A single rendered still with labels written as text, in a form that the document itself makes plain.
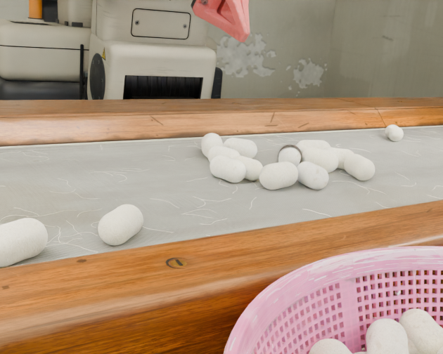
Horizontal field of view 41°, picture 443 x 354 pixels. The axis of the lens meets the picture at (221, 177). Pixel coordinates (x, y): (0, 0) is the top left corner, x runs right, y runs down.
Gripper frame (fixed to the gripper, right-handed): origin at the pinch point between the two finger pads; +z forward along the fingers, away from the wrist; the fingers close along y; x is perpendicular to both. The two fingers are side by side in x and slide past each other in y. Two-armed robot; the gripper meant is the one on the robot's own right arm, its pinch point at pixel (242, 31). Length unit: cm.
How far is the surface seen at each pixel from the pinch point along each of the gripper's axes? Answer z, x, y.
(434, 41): -79, 74, 174
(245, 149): 13.6, 2.1, -4.8
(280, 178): 20.7, -4.0, -7.9
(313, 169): 20.5, -4.6, -4.6
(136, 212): 23.8, -7.6, -22.7
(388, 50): -95, 96, 177
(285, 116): 4.5, 9.3, 9.6
